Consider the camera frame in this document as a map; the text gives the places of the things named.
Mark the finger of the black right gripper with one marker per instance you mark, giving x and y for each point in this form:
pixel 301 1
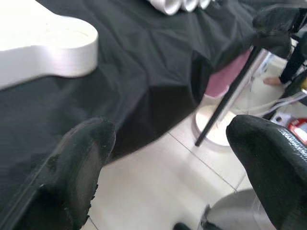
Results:
pixel 273 38
pixel 275 20

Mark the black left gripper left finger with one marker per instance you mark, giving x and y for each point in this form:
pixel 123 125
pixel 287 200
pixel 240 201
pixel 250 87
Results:
pixel 72 167

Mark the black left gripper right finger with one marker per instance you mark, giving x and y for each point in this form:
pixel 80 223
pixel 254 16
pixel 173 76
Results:
pixel 275 172

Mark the white plastic table top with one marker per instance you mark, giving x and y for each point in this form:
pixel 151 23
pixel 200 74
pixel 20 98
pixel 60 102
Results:
pixel 36 36

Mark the person's leg black trousers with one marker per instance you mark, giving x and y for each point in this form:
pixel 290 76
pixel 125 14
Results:
pixel 291 67

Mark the red box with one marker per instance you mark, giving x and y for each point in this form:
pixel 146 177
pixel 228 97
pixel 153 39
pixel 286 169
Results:
pixel 298 130

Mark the grey robot leg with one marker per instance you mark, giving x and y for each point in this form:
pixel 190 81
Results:
pixel 230 210

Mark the pink stool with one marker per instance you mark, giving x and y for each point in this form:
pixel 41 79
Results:
pixel 218 83

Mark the black metal table leg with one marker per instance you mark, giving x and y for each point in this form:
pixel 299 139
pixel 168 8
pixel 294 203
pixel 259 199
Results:
pixel 222 103

